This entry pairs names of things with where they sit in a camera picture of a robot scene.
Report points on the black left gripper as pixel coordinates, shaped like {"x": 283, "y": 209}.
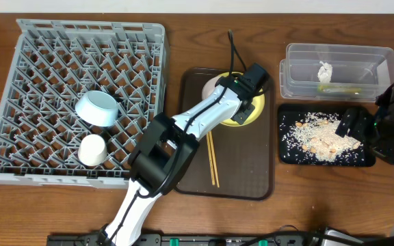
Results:
{"x": 243, "y": 114}

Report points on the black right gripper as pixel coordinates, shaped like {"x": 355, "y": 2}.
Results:
{"x": 362, "y": 119}

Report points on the pink small plate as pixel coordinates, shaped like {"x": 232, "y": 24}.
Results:
{"x": 209, "y": 87}

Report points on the green snack wrapper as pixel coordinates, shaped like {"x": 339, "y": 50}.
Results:
{"x": 334, "y": 89}

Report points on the rice food waste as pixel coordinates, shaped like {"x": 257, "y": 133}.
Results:
{"x": 320, "y": 136}

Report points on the white tissue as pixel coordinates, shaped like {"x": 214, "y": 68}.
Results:
{"x": 325, "y": 72}

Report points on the light blue bowl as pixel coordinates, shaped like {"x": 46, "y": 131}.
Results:
{"x": 97, "y": 108}

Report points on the white cup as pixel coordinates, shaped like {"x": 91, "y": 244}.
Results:
{"x": 92, "y": 150}

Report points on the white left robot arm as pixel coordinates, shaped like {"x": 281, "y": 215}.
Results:
{"x": 168, "y": 145}

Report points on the black waste tray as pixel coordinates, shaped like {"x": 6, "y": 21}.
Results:
{"x": 289, "y": 150}

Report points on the yellow plate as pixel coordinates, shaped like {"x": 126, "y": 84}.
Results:
{"x": 258, "y": 102}

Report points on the wooden chopstick right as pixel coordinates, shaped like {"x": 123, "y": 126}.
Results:
{"x": 214, "y": 164}

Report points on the wooden chopstick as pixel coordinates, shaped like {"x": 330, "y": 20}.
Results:
{"x": 210, "y": 148}
{"x": 214, "y": 164}

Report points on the brown serving tray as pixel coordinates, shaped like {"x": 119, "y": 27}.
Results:
{"x": 245, "y": 159}

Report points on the wooden chopstick left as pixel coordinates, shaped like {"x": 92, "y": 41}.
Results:
{"x": 210, "y": 148}

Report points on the clear plastic bin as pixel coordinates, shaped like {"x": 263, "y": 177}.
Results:
{"x": 371, "y": 68}

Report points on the grey dish rack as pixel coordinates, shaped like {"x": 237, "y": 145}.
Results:
{"x": 55, "y": 63}

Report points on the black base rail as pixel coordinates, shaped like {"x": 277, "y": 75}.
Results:
{"x": 217, "y": 240}

